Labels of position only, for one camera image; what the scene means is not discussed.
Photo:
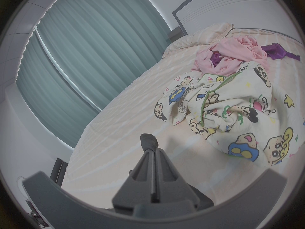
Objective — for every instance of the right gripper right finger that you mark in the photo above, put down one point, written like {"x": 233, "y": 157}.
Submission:
{"x": 171, "y": 185}

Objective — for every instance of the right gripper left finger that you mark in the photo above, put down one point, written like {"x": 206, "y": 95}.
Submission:
{"x": 138, "y": 185}

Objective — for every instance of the black T-shirt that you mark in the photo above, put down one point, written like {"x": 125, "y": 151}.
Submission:
{"x": 149, "y": 141}

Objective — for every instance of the bed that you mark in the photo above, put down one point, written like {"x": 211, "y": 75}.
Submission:
{"x": 119, "y": 139}

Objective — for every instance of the white printed pyjama top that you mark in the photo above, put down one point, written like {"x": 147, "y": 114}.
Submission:
{"x": 238, "y": 108}

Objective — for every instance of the blue-green curtain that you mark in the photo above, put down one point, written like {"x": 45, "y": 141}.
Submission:
{"x": 95, "y": 32}
{"x": 52, "y": 92}

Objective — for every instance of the cream pillow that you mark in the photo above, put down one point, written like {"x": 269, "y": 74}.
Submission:
{"x": 190, "y": 40}

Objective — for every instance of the pink garment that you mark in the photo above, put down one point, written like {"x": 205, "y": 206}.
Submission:
{"x": 238, "y": 49}

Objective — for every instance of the grey bedside table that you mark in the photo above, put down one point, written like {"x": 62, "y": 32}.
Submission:
{"x": 175, "y": 33}

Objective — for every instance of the purple garment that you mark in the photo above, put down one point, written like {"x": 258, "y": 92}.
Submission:
{"x": 276, "y": 50}

